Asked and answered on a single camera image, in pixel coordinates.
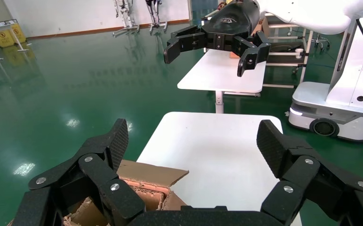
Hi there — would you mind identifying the chair wheel base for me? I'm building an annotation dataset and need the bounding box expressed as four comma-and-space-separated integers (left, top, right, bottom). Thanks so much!
311, 32, 331, 51

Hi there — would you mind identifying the dark stand frame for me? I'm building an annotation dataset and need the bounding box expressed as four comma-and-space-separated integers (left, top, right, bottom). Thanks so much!
144, 0, 169, 35

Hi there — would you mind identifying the yellow caution sign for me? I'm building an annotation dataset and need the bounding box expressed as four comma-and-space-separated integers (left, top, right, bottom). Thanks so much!
0, 29, 14, 48
10, 23, 27, 44

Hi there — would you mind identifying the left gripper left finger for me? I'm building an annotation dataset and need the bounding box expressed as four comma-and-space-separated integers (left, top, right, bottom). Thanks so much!
13, 118, 145, 226

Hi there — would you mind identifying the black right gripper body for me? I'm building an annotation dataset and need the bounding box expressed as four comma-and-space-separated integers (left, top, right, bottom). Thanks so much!
201, 0, 260, 50

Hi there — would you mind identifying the cardboard divider grid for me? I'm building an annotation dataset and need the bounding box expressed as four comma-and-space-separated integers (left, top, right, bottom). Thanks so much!
63, 179, 174, 226

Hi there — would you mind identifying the white frame cart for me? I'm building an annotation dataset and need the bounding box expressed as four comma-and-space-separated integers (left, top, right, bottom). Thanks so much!
261, 21, 314, 90

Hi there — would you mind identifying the brown cardboard box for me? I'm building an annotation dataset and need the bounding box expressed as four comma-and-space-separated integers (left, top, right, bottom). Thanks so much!
7, 160, 190, 226

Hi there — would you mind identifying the white robot body with base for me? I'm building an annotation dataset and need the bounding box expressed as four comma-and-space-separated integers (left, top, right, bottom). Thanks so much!
286, 14, 363, 143

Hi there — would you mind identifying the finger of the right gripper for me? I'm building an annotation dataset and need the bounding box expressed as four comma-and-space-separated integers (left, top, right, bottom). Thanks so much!
164, 24, 207, 65
234, 30, 271, 78

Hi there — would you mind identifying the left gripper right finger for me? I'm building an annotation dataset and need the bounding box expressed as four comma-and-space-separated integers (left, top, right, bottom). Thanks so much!
256, 119, 363, 226

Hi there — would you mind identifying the white stand frame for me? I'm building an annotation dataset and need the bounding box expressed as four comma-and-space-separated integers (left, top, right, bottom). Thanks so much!
112, 0, 141, 38

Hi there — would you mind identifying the white pedestal table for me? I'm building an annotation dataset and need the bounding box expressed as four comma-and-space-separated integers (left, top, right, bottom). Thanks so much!
176, 48, 267, 114

